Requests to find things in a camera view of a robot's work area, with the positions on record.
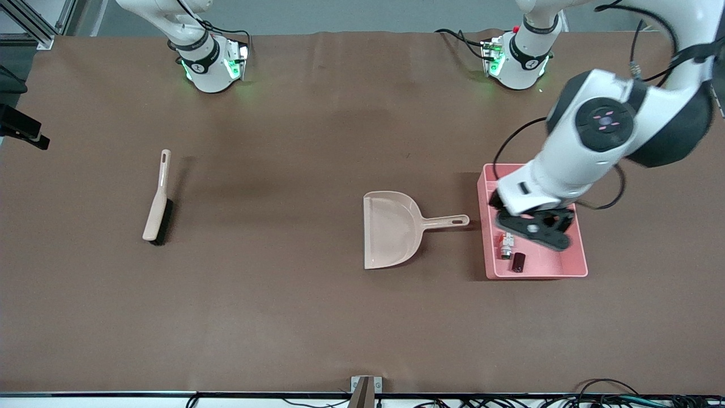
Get pale plastic hand brush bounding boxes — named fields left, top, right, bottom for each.
left=142, top=149, right=175, bottom=246

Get black looped cable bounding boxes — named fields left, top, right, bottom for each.
left=575, top=379, right=641, bottom=397

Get left arm base connector plate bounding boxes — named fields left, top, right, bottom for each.
left=481, top=37, right=506, bottom=77

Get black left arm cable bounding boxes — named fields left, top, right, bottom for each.
left=492, top=0, right=714, bottom=211

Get black cable bundle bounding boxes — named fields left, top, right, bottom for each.
left=413, top=394, right=725, bottom=408

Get pale plastic dustpan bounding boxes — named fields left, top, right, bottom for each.
left=362, top=191, right=471, bottom=270

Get right arm base connector plate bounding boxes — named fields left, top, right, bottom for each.
left=224, top=41, right=250, bottom=81

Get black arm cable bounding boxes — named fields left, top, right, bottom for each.
left=492, top=0, right=714, bottom=211
left=176, top=0, right=251, bottom=63

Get black base cable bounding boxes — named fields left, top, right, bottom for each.
left=435, top=28, right=491, bottom=60

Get pink plastic bin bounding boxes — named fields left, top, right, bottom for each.
left=477, top=163, right=589, bottom=280

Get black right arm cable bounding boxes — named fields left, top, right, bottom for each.
left=176, top=0, right=251, bottom=63

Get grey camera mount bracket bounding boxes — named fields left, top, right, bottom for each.
left=351, top=376, right=383, bottom=408

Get large table cover sheet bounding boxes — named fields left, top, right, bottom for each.
left=0, top=29, right=725, bottom=394

